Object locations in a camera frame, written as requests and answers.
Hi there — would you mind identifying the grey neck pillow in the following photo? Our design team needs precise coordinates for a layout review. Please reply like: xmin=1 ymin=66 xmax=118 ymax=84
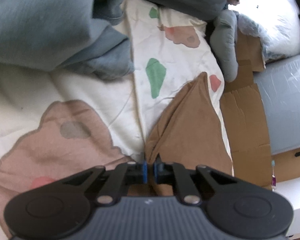
xmin=210 ymin=9 xmax=238 ymax=82

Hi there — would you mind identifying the upright cardboard sheet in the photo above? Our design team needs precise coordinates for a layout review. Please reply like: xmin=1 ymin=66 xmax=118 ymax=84
xmin=272 ymin=148 xmax=300 ymax=183

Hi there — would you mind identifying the brown t-shirt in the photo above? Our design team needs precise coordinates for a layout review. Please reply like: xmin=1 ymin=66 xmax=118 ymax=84
xmin=127 ymin=71 xmax=235 ymax=197

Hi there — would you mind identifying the cream bear print bedsheet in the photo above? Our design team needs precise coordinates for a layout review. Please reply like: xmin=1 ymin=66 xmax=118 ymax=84
xmin=0 ymin=0 xmax=233 ymax=239

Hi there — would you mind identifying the grey-blue sweatshirt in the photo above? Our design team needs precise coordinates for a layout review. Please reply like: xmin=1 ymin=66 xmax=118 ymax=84
xmin=0 ymin=0 xmax=134 ymax=80

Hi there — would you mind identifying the flattened cardboard box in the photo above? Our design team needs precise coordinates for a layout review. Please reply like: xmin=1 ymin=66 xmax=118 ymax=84
xmin=220 ymin=32 xmax=273 ymax=189

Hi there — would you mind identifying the grey plastic-wrapped mattress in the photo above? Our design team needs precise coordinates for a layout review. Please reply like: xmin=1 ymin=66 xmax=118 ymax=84
xmin=254 ymin=55 xmax=300 ymax=155

